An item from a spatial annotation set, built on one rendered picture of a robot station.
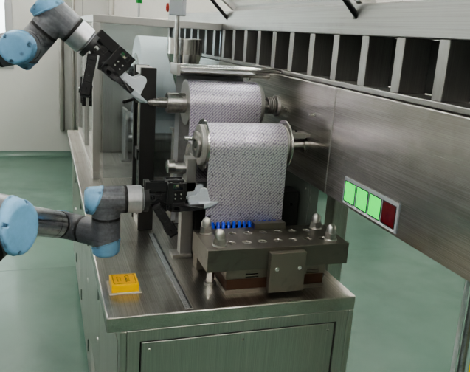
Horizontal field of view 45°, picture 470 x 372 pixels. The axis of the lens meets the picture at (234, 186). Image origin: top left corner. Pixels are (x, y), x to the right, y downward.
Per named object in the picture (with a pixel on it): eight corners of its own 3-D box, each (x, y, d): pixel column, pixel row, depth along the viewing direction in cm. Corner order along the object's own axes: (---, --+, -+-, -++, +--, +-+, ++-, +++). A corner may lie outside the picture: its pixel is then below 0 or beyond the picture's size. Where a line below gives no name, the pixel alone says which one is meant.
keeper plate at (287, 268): (265, 289, 151) (268, 251, 148) (299, 286, 154) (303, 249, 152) (268, 294, 149) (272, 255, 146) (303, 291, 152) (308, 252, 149)
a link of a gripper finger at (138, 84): (159, 89, 151) (132, 65, 149) (144, 106, 151) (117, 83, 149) (158, 89, 154) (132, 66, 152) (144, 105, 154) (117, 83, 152)
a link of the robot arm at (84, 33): (64, 42, 142) (63, 41, 149) (79, 55, 144) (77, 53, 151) (84, 20, 142) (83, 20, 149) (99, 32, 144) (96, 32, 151)
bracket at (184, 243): (167, 252, 175) (170, 155, 167) (187, 252, 177) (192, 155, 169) (170, 259, 170) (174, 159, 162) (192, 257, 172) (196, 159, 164)
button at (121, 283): (108, 283, 152) (108, 274, 151) (135, 280, 154) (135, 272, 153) (111, 294, 145) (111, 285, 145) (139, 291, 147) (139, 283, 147)
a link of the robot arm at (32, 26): (-4, 52, 137) (26, 17, 136) (7, 49, 147) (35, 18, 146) (23, 74, 139) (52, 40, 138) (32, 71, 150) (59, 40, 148)
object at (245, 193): (204, 227, 163) (207, 164, 158) (280, 224, 171) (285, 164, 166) (204, 228, 163) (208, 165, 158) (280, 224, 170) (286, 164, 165)
